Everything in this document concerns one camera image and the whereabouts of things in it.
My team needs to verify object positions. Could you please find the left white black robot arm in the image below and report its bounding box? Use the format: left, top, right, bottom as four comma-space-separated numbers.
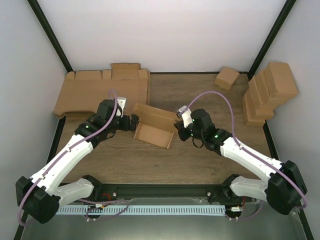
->
15, 97, 139, 224

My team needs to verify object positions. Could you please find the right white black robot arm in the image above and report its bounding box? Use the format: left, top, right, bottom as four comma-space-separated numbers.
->
174, 106, 308, 215

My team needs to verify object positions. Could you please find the small folded cardboard box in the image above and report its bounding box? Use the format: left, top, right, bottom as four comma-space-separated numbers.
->
214, 66, 240, 91

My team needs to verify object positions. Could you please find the lowest stacked folded cardboard box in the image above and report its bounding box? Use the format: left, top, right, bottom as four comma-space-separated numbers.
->
242, 89, 265, 127

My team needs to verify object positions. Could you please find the stack of flat cardboard sheets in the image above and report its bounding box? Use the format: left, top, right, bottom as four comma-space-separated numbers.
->
53, 62, 150, 119

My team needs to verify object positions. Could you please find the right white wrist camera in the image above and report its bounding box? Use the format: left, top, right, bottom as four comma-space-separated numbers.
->
176, 105, 193, 128

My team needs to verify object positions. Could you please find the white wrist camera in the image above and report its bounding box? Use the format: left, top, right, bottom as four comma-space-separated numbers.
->
116, 97, 127, 117
176, 105, 193, 128

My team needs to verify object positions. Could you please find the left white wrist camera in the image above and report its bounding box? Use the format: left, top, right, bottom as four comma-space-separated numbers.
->
116, 97, 127, 117

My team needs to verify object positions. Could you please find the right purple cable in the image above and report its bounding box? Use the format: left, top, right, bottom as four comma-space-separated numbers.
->
186, 90, 309, 222

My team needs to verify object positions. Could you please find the purple cable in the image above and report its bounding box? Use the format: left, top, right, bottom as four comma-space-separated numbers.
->
16, 89, 131, 227
186, 90, 309, 222

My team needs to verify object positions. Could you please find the black aluminium frame rail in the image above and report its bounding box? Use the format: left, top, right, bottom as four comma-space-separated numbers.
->
32, 183, 296, 201

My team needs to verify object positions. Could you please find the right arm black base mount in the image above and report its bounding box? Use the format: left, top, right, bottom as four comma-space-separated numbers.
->
206, 174, 243, 204

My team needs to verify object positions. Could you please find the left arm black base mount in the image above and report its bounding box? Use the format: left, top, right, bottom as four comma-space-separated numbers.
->
81, 183, 118, 202

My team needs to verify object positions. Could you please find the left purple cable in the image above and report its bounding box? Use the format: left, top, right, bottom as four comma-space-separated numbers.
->
16, 89, 131, 227

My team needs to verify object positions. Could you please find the light blue slotted cable duct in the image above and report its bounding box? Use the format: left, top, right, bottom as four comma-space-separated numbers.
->
56, 205, 226, 216

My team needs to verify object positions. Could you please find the left black frame post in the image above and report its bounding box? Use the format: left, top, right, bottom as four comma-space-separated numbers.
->
27, 0, 74, 73

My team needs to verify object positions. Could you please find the black frame post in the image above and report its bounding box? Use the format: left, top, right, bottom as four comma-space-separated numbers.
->
247, 0, 297, 80
27, 0, 74, 73

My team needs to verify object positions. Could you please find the right black frame post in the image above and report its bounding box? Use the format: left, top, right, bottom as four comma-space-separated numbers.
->
247, 0, 297, 80

